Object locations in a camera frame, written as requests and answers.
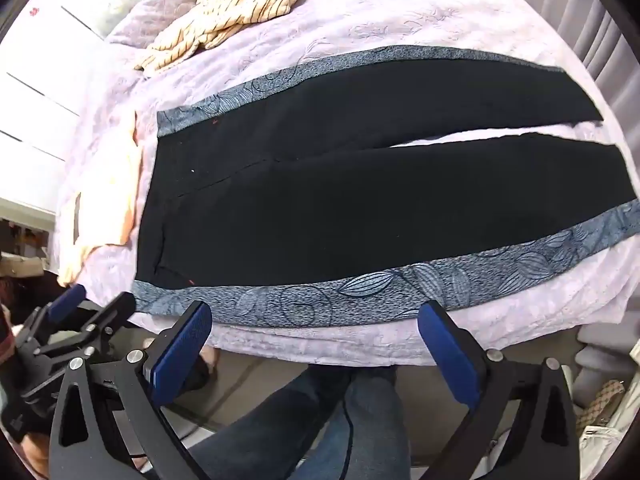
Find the white wardrobe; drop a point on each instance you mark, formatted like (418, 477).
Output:
(35, 110)

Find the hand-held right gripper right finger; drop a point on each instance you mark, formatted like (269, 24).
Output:
(450, 355)

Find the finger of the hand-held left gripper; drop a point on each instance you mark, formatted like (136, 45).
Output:
(67, 302)
(109, 311)

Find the peach cloth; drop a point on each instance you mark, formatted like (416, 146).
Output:
(105, 200)

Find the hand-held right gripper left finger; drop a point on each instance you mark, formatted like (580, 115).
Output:
(181, 355)

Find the lilac embossed bed blanket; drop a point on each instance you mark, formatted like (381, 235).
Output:
(400, 20)

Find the black pants grey printed stripes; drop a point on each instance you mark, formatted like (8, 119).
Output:
(350, 200)

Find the cream striped garment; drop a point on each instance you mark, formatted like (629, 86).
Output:
(240, 5)

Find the pale curtain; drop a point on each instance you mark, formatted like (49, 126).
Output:
(575, 15)

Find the beige patterned bag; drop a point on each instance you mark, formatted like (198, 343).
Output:
(600, 405)

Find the person's right leg in jeans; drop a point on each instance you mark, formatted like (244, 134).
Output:
(370, 425)

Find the white bag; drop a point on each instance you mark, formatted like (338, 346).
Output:
(607, 452)

